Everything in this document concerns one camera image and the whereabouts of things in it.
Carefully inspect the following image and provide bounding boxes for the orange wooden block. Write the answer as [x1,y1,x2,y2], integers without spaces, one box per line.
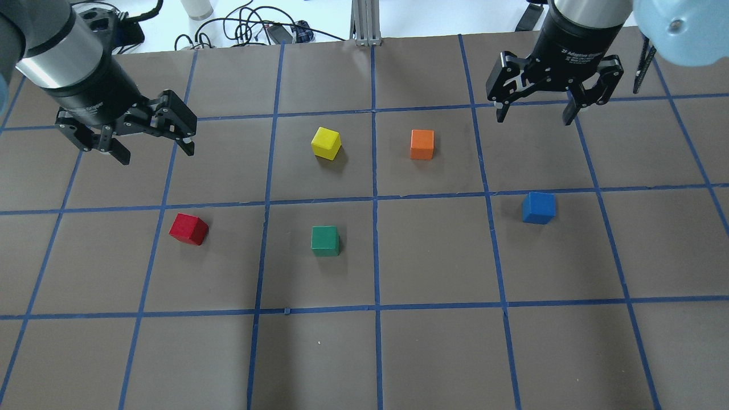
[409,129,435,161]

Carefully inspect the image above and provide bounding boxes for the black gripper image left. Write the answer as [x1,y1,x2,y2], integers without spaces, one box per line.
[43,55,198,166]

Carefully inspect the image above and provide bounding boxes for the yellow wooden block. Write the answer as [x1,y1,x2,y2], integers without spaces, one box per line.
[310,127,342,161]

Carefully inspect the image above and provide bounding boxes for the green wooden block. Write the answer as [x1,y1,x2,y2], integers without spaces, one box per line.
[310,225,339,257]

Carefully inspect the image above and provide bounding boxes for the white cylindrical cup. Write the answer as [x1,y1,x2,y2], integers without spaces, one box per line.
[180,0,214,21]

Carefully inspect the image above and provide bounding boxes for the red wooden block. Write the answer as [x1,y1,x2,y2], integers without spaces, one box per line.
[169,213,209,246]

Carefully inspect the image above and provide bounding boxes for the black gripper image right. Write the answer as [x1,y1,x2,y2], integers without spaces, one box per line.
[485,13,624,126]

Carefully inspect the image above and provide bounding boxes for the brown paper mat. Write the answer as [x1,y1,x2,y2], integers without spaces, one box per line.
[2,32,728,409]

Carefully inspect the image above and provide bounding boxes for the aluminium extrusion post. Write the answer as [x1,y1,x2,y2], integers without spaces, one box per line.
[350,0,381,47]

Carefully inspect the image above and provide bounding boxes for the black power adapter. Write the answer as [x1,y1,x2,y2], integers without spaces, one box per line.
[514,1,545,32]

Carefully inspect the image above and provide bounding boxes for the black tangled cables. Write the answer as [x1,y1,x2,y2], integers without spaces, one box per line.
[174,0,345,52]

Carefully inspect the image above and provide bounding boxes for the blue wooden block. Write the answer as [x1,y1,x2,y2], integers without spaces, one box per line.
[522,192,557,225]

